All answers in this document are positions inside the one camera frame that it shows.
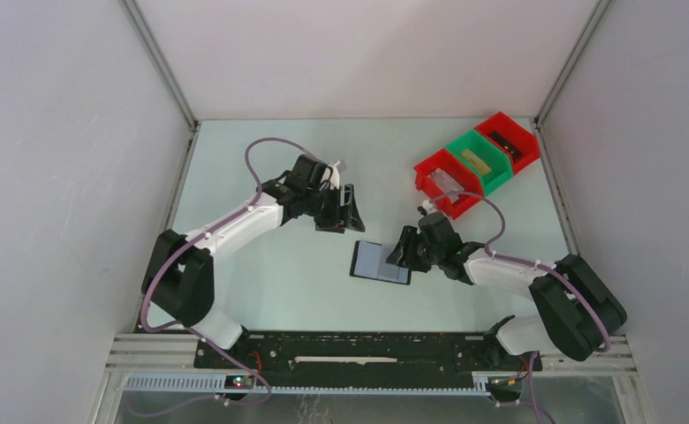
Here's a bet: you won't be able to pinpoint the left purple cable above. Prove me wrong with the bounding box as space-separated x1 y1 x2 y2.
123 137 322 420

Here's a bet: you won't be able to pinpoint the black leather card holder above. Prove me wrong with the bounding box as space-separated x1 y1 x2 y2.
349 240 412 286

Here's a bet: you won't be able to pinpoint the right corner aluminium post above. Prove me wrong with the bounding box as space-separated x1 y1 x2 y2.
534 0 616 128

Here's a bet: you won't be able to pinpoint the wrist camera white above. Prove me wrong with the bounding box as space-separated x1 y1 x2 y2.
325 160 346 190
417 200 437 216

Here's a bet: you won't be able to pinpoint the far red plastic bin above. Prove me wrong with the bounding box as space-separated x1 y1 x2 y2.
475 111 541 176

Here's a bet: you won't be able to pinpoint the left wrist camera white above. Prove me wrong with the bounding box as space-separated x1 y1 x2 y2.
325 160 346 190

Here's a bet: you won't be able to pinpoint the black card in bin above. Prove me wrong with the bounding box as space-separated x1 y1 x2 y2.
488 132 523 163

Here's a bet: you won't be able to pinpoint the near red plastic bin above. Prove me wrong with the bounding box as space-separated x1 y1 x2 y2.
413 148 484 220

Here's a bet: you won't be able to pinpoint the gold card in bin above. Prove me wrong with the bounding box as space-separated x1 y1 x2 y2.
460 149 492 177

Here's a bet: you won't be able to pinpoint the red plastic bin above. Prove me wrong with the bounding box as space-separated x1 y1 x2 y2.
475 111 541 176
413 148 484 220

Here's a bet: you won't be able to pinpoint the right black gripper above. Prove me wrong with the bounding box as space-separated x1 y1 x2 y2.
386 224 443 273

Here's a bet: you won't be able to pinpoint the left corner aluminium post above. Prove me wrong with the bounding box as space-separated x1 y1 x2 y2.
117 0 199 132

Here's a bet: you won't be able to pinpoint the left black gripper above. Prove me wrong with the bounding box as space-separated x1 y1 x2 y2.
304 185 365 234

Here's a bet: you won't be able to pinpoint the corner aluminium post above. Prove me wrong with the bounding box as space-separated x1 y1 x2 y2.
534 0 616 128
117 0 199 132

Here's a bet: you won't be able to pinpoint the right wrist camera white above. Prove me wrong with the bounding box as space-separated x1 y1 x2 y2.
417 200 437 216

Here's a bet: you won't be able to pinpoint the aluminium frame rail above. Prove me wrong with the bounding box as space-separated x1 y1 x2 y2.
106 333 636 397

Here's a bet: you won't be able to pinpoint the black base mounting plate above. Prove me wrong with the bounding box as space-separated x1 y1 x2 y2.
193 330 543 392

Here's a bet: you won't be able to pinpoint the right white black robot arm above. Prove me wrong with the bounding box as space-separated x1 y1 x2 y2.
385 212 627 369

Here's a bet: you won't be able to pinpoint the silver card in bin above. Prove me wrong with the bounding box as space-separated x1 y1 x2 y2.
428 168 464 193

